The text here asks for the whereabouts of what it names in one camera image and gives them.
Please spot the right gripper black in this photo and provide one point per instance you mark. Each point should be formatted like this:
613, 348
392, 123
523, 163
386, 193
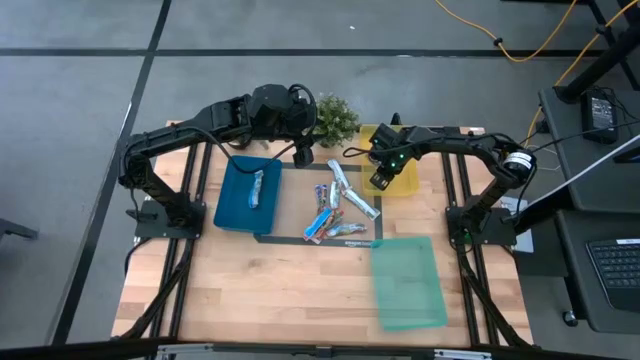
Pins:
400, 155

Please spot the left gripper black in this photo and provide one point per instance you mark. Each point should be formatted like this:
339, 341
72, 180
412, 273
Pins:
300, 125

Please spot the long white granola bar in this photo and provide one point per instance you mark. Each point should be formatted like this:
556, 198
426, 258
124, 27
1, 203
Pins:
361, 204
339, 175

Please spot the purple red granola bar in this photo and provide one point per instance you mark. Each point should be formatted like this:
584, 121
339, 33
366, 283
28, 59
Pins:
320, 197

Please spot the silver blue granola bar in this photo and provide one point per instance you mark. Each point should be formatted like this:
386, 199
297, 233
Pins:
334, 196
256, 190

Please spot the blue box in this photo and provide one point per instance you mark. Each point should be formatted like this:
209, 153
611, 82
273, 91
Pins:
317, 224

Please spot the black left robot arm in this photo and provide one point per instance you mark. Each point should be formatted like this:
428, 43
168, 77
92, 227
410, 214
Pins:
170, 134

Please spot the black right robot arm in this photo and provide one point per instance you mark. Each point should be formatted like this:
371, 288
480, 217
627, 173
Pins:
460, 142

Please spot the yellow translucent plastic tray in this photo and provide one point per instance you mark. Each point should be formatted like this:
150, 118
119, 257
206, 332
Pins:
407, 185

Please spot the bushy green potted plant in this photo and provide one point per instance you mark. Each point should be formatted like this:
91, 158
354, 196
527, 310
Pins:
335, 122

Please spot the black clamp knob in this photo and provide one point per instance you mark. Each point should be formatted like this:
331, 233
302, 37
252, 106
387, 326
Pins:
396, 119

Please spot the blue plastic tray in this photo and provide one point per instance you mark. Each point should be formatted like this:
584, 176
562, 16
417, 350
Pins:
235, 200

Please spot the white paper sheet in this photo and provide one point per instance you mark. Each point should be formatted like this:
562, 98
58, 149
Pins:
525, 240

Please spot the black crossbar with silver sections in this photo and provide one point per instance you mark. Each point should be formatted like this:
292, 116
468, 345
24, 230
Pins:
320, 351

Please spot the white slanted bar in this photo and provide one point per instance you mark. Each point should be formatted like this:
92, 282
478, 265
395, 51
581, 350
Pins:
590, 167

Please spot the black keyboard desk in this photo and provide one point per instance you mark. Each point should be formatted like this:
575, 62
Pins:
575, 280

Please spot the black power brick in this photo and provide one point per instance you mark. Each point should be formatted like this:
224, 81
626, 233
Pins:
600, 117

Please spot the black caster wheel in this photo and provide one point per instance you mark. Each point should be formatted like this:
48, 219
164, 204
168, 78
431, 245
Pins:
570, 318

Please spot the black stand pole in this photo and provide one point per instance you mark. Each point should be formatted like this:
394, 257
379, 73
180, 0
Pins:
600, 65

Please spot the black keyboard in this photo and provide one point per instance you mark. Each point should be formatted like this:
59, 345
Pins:
617, 270

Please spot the black chair leg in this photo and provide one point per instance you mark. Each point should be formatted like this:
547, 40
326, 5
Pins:
15, 230

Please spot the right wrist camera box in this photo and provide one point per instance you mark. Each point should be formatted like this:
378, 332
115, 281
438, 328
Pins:
384, 137

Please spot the black aluminium table frame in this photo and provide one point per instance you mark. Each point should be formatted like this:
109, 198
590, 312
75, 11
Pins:
204, 175

